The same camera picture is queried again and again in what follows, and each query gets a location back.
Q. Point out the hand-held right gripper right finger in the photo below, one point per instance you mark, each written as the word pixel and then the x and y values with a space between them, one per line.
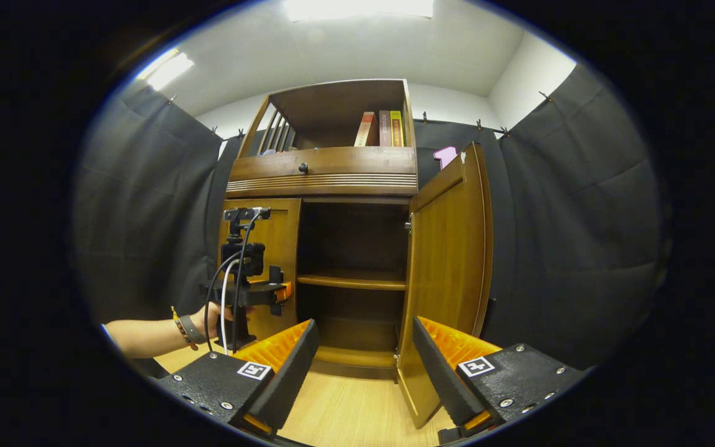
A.
pixel 441 379

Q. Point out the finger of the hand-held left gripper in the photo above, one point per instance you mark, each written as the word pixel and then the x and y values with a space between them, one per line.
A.
pixel 267 293

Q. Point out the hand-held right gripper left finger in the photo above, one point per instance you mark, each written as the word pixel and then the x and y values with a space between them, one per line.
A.
pixel 283 379

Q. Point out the wooden cabinet door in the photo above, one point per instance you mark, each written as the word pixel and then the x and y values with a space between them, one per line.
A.
pixel 280 242
pixel 447 267

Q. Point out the wooden double-door shoe cabinet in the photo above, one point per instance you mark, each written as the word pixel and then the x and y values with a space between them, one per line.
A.
pixel 332 171

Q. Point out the black wristband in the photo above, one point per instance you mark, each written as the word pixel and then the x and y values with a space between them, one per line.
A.
pixel 191 329

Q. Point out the wooden inner shelf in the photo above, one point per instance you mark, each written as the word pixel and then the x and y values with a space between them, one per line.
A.
pixel 351 280

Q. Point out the wooden drawer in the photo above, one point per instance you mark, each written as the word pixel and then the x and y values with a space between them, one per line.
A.
pixel 345 161

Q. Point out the red and white book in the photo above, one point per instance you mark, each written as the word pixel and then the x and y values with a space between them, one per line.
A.
pixel 367 130

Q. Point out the black backdrop cloth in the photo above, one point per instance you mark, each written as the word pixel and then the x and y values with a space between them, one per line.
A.
pixel 568 236

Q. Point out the brown book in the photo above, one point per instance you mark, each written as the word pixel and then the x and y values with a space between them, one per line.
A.
pixel 385 129

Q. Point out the yellow book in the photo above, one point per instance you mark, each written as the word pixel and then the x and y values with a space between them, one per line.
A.
pixel 396 129

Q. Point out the small ceiling light panel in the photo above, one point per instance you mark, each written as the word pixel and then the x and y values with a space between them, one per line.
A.
pixel 168 69

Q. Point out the large ceiling light panel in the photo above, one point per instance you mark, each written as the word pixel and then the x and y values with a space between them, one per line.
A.
pixel 357 7

